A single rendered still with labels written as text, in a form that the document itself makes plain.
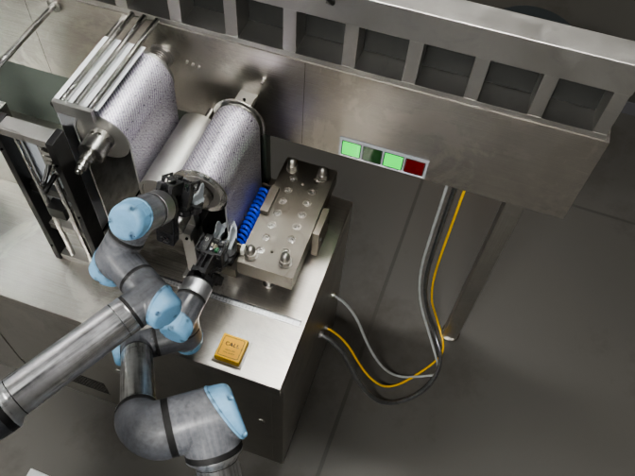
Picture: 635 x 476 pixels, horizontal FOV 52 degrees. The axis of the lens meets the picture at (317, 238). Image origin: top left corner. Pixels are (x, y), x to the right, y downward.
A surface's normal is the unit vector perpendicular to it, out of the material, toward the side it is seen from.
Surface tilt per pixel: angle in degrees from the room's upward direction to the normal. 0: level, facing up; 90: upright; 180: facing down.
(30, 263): 0
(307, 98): 90
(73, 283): 0
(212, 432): 42
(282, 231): 0
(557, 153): 90
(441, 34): 90
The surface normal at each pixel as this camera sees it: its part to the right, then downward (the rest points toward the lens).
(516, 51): -0.32, 0.77
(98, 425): 0.05, -0.56
